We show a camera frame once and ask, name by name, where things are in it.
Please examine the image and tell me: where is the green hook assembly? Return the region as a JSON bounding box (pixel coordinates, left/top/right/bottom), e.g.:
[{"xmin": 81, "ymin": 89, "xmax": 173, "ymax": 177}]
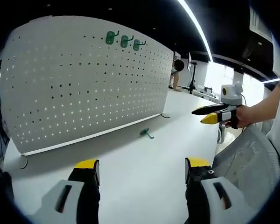
[
  {"xmin": 105, "ymin": 30, "xmax": 120, "ymax": 46},
  {"xmin": 119, "ymin": 35, "xmax": 134, "ymax": 48},
  {"xmin": 140, "ymin": 128, "xmax": 155, "ymax": 140},
  {"xmin": 132, "ymin": 39, "xmax": 147, "ymax": 52}
]

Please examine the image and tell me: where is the grey mesh chair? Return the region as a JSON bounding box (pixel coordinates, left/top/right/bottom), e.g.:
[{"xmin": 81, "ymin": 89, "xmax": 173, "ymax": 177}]
[{"xmin": 214, "ymin": 126, "xmax": 280, "ymax": 210}]

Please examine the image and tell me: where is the ceiling air conditioner unit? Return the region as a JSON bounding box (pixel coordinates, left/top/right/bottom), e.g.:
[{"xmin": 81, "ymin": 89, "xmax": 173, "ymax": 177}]
[{"xmin": 249, "ymin": 6, "xmax": 272, "ymax": 38}]

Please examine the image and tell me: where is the ceiling light strip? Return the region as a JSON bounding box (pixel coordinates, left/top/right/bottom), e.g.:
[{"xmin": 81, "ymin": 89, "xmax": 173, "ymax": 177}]
[{"xmin": 177, "ymin": 0, "xmax": 213, "ymax": 62}]

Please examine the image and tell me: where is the white perforated mounting plate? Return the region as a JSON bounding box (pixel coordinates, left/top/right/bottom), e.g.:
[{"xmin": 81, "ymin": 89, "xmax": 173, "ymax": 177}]
[{"xmin": 0, "ymin": 15, "xmax": 175, "ymax": 169}]

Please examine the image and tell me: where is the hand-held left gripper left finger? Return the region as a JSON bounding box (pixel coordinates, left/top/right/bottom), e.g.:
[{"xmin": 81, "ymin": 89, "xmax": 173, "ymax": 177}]
[{"xmin": 32, "ymin": 159, "xmax": 101, "ymax": 224}]

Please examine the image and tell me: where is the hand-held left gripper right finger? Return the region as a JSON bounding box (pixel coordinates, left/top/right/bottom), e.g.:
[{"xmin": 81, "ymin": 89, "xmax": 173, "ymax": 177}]
[{"xmin": 184, "ymin": 156, "xmax": 250, "ymax": 224}]

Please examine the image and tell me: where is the black tripod stand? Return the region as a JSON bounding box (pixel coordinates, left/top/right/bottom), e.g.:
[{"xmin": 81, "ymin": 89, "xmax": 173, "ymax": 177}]
[{"xmin": 186, "ymin": 52, "xmax": 199, "ymax": 94}]

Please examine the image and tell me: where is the person's right hand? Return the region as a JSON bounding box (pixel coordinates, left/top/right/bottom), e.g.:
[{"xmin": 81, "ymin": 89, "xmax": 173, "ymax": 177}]
[{"xmin": 233, "ymin": 104, "xmax": 256, "ymax": 129}]

